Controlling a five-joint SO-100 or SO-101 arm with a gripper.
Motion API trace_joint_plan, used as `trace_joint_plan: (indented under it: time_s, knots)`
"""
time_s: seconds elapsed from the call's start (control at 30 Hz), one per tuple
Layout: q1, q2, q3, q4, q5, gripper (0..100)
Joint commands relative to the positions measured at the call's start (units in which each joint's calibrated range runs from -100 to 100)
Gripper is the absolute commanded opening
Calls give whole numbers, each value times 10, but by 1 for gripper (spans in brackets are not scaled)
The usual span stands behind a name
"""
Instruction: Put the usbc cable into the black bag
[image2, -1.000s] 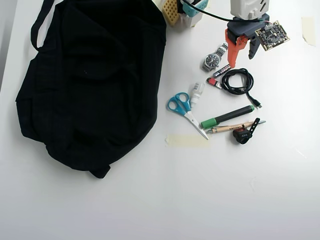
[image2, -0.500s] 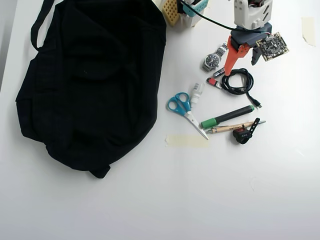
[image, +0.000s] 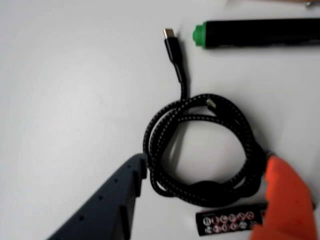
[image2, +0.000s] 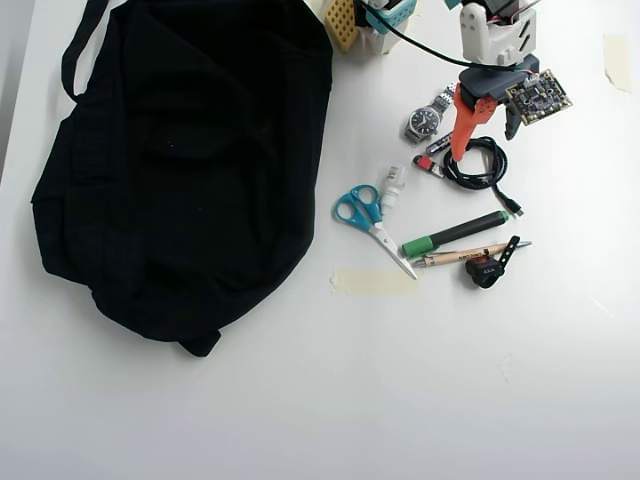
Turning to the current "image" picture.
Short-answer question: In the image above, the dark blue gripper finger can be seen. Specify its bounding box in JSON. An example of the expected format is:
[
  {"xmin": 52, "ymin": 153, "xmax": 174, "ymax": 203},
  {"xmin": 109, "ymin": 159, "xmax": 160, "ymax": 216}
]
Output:
[{"xmin": 46, "ymin": 153, "xmax": 149, "ymax": 240}]

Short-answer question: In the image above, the black marker with green cap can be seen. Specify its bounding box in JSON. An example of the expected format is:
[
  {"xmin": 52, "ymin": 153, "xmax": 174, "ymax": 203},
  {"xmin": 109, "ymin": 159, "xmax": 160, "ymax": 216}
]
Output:
[{"xmin": 191, "ymin": 17, "xmax": 320, "ymax": 51}]

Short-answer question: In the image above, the black braided usbc cable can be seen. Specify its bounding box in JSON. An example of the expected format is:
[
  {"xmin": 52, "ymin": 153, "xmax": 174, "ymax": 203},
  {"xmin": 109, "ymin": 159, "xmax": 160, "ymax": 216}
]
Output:
[{"xmin": 142, "ymin": 27, "xmax": 271, "ymax": 208}]

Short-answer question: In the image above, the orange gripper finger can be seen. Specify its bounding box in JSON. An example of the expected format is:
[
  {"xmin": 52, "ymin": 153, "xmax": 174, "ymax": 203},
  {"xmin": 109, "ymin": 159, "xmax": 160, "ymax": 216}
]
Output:
[{"xmin": 249, "ymin": 151, "xmax": 320, "ymax": 240}]

